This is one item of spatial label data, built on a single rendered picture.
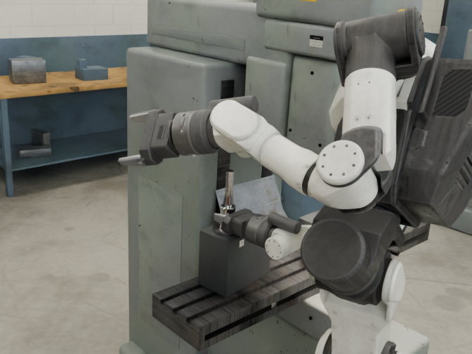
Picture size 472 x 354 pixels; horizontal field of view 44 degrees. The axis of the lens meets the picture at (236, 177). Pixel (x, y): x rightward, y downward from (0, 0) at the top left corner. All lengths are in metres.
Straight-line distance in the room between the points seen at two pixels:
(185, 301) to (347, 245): 0.87
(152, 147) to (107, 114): 5.24
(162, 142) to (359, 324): 0.57
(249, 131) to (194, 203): 1.19
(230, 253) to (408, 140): 0.78
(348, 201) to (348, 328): 0.43
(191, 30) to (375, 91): 1.35
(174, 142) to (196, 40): 1.14
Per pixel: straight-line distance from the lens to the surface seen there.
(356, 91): 1.03
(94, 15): 6.22
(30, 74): 5.37
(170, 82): 2.21
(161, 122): 1.20
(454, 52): 8.98
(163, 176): 2.34
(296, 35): 1.89
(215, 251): 1.78
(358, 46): 1.09
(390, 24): 1.10
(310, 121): 1.90
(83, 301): 3.63
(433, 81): 1.16
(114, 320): 3.44
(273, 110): 1.98
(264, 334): 2.23
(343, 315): 1.33
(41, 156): 5.50
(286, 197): 4.35
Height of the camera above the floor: 1.86
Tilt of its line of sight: 19 degrees down
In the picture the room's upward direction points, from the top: 3 degrees clockwise
